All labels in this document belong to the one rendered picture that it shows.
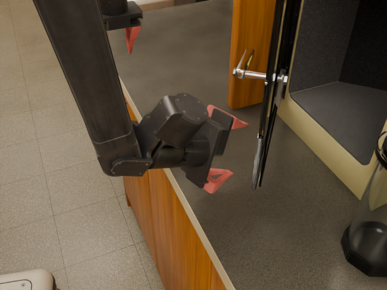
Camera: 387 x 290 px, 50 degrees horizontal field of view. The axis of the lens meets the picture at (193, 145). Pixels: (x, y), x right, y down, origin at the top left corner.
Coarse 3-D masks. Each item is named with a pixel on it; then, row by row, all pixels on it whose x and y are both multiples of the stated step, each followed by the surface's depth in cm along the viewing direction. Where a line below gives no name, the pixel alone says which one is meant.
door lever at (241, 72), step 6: (246, 48) 68; (252, 48) 68; (246, 54) 66; (252, 54) 67; (240, 60) 64; (246, 60) 64; (240, 66) 62; (246, 66) 63; (234, 72) 62; (240, 72) 62; (246, 72) 62; (252, 72) 61; (258, 72) 61; (264, 72) 61; (240, 78) 62; (252, 78) 62; (258, 78) 62; (264, 78) 61
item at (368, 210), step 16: (384, 160) 53; (384, 176) 55; (368, 192) 59; (384, 192) 56; (368, 208) 60; (384, 208) 57; (352, 224) 65; (368, 224) 61; (384, 224) 58; (352, 240) 65; (368, 240) 62; (384, 240) 60; (368, 256) 63; (384, 256) 62
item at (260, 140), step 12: (276, 0) 50; (276, 12) 50; (288, 12) 66; (276, 24) 51; (288, 24) 74; (276, 36) 52; (276, 60) 60; (276, 84) 74; (264, 96) 59; (264, 108) 60; (264, 120) 61; (264, 144) 73; (252, 180) 70
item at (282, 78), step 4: (280, 72) 61; (284, 72) 60; (280, 76) 61; (284, 76) 60; (280, 80) 61; (284, 80) 60; (272, 84) 61; (280, 84) 61; (284, 84) 61; (280, 88) 61; (280, 92) 61; (276, 96) 63; (280, 96) 62; (276, 100) 63; (280, 100) 63; (276, 104) 64
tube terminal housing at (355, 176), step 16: (288, 80) 90; (288, 96) 91; (288, 112) 93; (304, 112) 87; (304, 128) 89; (320, 128) 83; (384, 128) 67; (320, 144) 85; (336, 144) 80; (336, 160) 81; (352, 160) 76; (352, 176) 78; (368, 176) 73; (352, 192) 79
